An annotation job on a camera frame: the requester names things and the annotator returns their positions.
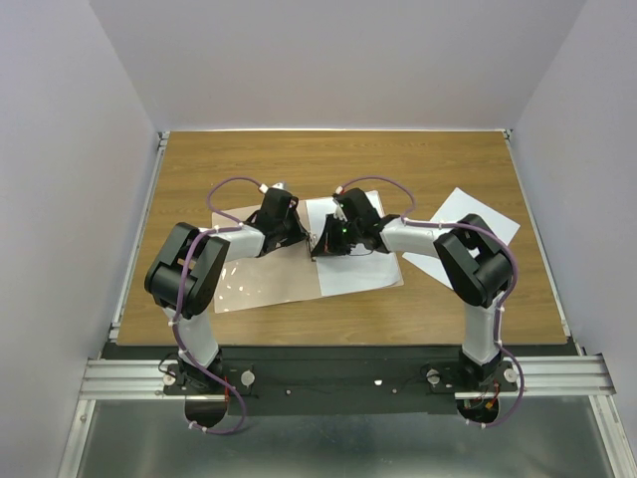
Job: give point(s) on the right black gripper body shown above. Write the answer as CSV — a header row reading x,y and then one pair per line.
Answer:
x,y
340,236

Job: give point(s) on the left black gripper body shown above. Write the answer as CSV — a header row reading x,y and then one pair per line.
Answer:
x,y
290,231

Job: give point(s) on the metal folder clip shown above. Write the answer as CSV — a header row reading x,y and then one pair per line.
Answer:
x,y
312,243

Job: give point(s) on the beige paper folder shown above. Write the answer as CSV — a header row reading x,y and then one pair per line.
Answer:
x,y
283,276

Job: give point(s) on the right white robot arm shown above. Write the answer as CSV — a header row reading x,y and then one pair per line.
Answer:
x,y
480,267

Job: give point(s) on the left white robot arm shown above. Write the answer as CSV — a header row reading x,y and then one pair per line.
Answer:
x,y
183,277

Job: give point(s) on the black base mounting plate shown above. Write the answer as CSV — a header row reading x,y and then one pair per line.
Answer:
x,y
335,381

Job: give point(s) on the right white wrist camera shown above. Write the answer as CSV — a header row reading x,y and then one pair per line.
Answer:
x,y
338,213

